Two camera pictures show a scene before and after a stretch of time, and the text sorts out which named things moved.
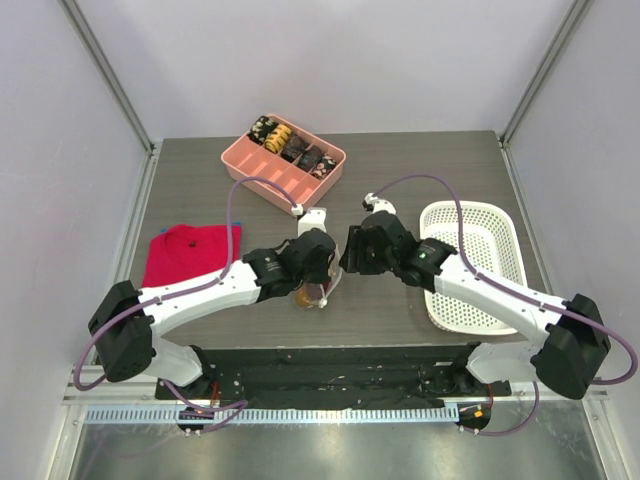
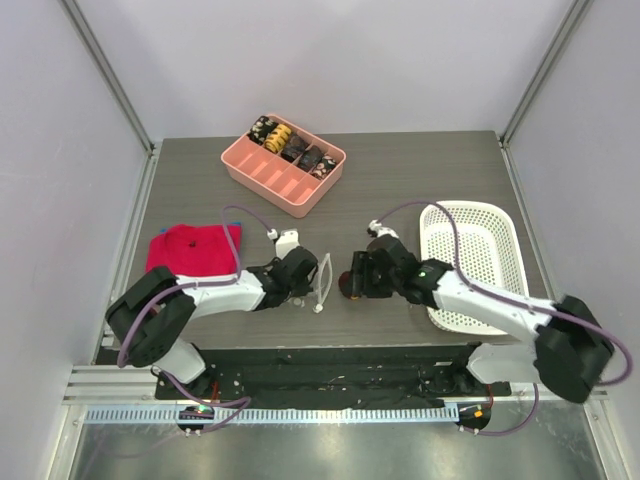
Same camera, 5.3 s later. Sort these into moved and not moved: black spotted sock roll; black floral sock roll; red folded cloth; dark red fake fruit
Moved: dark red fake fruit
Not moved: black spotted sock roll; black floral sock roll; red folded cloth
